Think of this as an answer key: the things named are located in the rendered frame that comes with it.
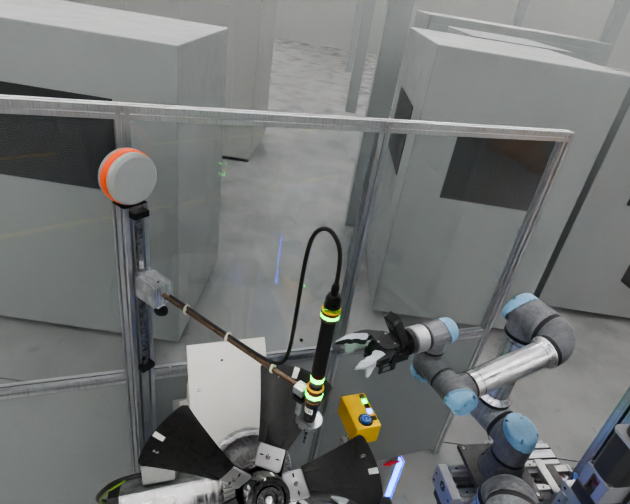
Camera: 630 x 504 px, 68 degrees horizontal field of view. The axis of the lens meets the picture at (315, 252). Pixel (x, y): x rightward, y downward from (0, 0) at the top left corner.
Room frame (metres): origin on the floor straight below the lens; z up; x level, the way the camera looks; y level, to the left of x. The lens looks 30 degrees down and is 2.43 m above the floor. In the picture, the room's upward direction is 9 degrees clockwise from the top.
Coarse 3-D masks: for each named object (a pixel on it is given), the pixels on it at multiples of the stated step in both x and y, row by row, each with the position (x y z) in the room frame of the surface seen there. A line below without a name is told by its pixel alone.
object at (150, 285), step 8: (136, 272) 1.17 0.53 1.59; (144, 272) 1.18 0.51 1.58; (152, 272) 1.19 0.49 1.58; (136, 280) 1.15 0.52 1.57; (144, 280) 1.14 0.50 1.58; (152, 280) 1.15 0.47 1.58; (160, 280) 1.16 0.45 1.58; (168, 280) 1.17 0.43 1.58; (136, 288) 1.15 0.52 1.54; (144, 288) 1.13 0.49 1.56; (152, 288) 1.11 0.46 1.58; (160, 288) 1.12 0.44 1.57; (168, 288) 1.15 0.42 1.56; (144, 296) 1.13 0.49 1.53; (152, 296) 1.11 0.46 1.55; (160, 296) 1.12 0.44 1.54; (152, 304) 1.11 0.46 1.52; (160, 304) 1.12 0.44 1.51
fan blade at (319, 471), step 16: (336, 448) 0.96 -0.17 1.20; (352, 448) 0.97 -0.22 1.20; (368, 448) 0.98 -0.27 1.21; (320, 464) 0.90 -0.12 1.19; (336, 464) 0.91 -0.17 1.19; (352, 464) 0.92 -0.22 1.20; (368, 464) 0.93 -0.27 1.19; (320, 480) 0.85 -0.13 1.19; (336, 480) 0.86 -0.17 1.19; (352, 480) 0.87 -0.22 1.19; (368, 480) 0.89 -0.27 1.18; (320, 496) 0.81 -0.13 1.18; (352, 496) 0.83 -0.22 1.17; (368, 496) 0.84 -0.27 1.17
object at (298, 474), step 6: (282, 474) 0.86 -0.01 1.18; (288, 474) 0.86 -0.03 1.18; (294, 474) 0.86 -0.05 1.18; (300, 474) 0.87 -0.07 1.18; (288, 480) 0.84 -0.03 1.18; (294, 480) 0.84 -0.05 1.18; (300, 480) 0.85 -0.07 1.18; (288, 486) 0.82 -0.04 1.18; (294, 486) 0.83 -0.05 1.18; (300, 486) 0.83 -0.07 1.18; (306, 486) 0.83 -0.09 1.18; (294, 492) 0.81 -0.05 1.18; (300, 492) 0.81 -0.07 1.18; (306, 492) 0.81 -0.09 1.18; (294, 498) 0.79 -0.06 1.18; (300, 498) 0.79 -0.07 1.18
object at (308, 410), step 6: (336, 288) 0.82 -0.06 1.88; (330, 294) 0.83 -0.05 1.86; (336, 294) 0.83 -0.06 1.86; (330, 300) 0.82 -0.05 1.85; (336, 300) 0.82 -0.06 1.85; (324, 306) 0.82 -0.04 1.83; (330, 306) 0.82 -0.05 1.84; (336, 306) 0.82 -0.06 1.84; (306, 402) 0.82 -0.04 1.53; (306, 408) 0.82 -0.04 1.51; (312, 408) 0.82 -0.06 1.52; (306, 414) 0.82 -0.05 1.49; (312, 414) 0.82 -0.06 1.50; (306, 420) 0.82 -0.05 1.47; (312, 420) 0.82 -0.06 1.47
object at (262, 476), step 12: (252, 468) 0.85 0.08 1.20; (264, 468) 0.86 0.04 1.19; (252, 480) 0.79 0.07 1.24; (264, 480) 0.77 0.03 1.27; (276, 480) 0.78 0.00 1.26; (240, 492) 0.80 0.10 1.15; (252, 492) 0.75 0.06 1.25; (264, 492) 0.76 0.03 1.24; (276, 492) 0.77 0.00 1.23; (288, 492) 0.77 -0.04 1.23
